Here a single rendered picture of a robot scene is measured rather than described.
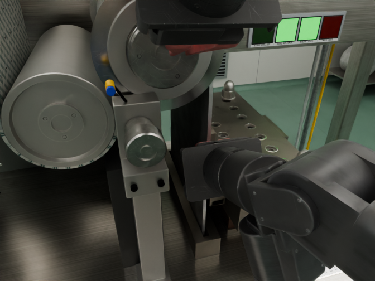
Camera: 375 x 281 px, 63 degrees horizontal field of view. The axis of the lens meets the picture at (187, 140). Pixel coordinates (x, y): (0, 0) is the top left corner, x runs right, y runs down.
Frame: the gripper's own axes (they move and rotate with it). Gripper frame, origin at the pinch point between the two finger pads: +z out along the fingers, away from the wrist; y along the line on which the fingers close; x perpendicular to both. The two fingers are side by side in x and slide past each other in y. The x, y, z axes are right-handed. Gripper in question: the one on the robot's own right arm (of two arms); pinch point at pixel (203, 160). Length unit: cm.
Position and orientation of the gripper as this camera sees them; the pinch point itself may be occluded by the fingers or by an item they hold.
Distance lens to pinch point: 46.0
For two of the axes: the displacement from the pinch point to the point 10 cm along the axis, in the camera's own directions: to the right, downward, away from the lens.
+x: -1.2, -9.9, -0.9
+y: 9.6, -1.4, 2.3
